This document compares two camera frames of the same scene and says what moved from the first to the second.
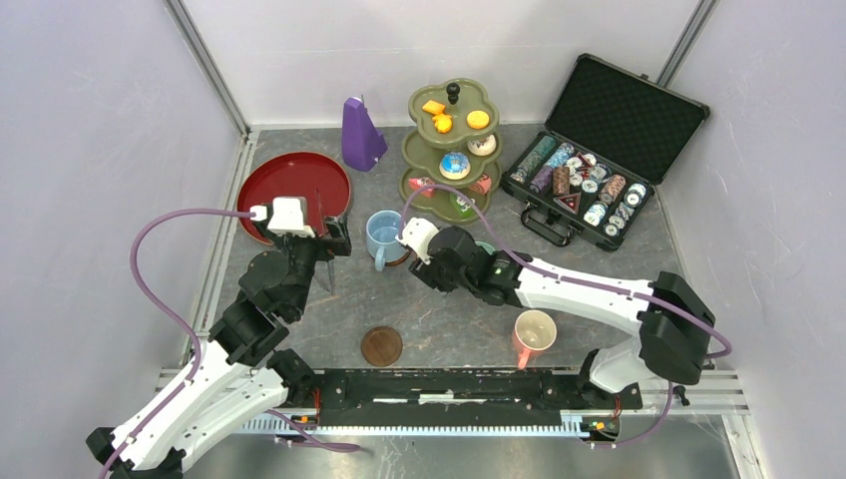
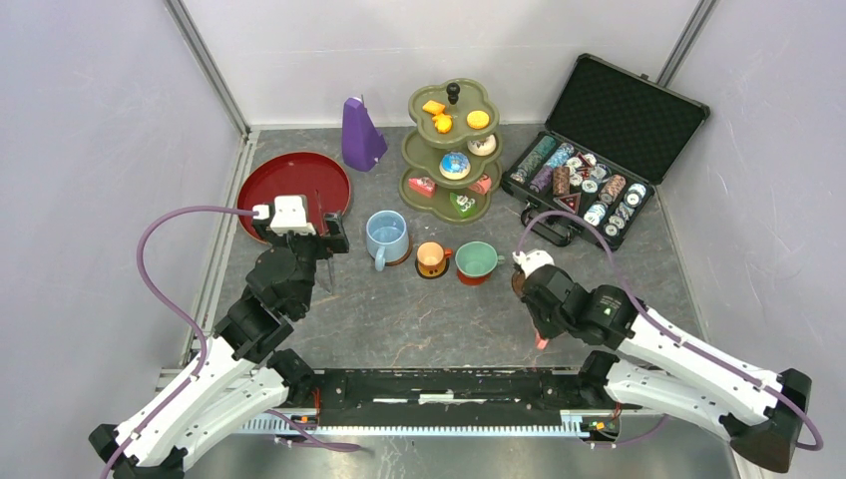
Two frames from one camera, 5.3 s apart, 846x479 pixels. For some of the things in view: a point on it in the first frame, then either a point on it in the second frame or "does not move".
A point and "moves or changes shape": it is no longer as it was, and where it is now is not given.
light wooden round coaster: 404,257 does not move
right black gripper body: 438,277 → 549,324
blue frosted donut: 455,166 does not move
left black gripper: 341,246 does not move
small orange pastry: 443,123 does not move
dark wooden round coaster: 381,346 moves or changes shape
